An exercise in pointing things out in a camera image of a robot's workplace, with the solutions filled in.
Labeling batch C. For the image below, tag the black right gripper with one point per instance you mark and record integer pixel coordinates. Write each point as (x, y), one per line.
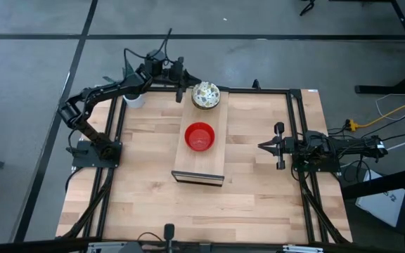
(287, 145)

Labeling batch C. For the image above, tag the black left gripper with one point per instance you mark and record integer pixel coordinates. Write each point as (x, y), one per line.
(174, 75)

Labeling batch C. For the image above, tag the red plastic mini bowl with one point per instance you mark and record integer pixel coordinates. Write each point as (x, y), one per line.
(199, 137)

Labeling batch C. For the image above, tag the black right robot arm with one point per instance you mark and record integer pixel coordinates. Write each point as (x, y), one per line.
(357, 145)

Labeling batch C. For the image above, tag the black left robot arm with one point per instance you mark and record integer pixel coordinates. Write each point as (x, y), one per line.
(100, 93)

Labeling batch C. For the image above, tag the green plant in white pot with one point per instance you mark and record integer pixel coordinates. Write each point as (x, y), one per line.
(134, 102)

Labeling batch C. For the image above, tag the yellow power strip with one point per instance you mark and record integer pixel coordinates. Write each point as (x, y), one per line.
(353, 124)

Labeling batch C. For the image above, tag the white flat box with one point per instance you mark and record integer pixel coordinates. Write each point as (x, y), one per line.
(382, 207)

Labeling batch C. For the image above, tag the black crossbeam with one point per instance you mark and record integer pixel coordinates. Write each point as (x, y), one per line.
(30, 247)

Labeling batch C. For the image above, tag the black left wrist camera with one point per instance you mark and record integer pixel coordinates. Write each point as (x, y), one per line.
(155, 65)

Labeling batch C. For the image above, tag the black aluminium table frame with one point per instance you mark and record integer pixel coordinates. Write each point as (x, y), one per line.
(241, 91)

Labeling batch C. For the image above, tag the small black bracket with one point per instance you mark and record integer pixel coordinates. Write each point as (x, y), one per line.
(256, 85)

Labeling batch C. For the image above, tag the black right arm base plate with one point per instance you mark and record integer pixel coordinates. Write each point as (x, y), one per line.
(332, 168)

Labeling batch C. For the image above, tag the wooden shelf with black frame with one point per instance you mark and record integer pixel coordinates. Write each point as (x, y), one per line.
(202, 165)

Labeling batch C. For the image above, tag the silver metal bracket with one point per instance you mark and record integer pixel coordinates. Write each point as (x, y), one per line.
(107, 246)
(302, 248)

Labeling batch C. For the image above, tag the black table frame beam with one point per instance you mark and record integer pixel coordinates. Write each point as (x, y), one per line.
(385, 182)

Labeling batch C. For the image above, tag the black desk leg frame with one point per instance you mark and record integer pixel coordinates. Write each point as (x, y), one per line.
(382, 90)

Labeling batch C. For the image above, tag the black post device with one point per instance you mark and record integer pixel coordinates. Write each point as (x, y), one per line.
(169, 232)

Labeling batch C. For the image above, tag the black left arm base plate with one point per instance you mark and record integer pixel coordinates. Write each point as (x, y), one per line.
(83, 161)

